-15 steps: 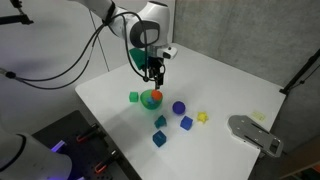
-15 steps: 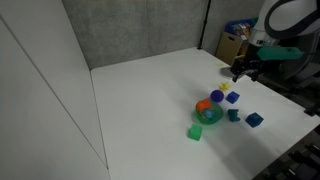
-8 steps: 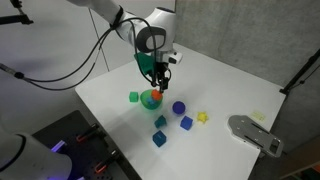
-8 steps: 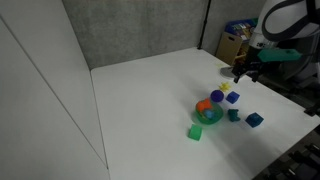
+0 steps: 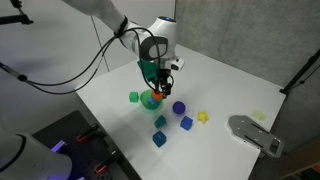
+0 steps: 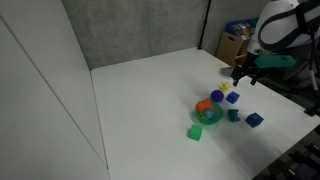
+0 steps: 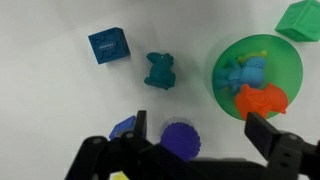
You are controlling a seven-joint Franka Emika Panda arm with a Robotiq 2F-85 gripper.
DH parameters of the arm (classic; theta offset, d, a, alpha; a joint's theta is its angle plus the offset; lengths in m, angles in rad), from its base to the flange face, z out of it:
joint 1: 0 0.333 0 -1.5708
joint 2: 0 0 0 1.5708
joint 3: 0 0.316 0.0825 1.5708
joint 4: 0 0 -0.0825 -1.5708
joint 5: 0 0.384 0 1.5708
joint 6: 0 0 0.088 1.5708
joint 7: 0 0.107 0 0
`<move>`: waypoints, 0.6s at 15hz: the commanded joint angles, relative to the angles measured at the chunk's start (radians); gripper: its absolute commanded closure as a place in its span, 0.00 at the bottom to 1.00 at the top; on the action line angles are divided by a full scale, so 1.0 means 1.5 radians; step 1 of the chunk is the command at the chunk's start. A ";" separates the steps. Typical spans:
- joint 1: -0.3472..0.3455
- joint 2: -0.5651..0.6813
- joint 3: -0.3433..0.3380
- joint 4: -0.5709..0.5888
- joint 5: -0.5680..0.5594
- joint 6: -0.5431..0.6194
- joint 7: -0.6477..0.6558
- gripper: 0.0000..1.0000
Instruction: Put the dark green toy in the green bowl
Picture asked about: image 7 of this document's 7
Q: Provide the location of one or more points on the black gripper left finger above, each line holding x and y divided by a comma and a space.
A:
133, 156

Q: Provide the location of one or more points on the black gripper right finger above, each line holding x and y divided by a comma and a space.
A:
286, 153

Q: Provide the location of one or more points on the dark teal rabbit toy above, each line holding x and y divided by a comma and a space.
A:
160, 71

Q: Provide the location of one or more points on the yellow toy piece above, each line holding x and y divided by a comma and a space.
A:
119, 176

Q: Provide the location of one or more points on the royal blue toy cube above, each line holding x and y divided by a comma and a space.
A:
124, 128

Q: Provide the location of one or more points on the orange rubber toy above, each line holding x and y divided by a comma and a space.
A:
260, 100

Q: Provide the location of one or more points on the green plastic bowl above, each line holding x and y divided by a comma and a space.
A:
283, 66

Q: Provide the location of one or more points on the light blue rubber toy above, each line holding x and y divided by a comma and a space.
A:
245, 75

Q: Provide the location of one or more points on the yellow green rubber toy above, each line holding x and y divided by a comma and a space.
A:
248, 56

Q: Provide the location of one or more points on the green toy cube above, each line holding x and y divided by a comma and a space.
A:
300, 21

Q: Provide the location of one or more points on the purple ridged cup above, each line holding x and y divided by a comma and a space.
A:
181, 140

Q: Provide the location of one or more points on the dark blue printed cube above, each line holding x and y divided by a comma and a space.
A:
109, 45

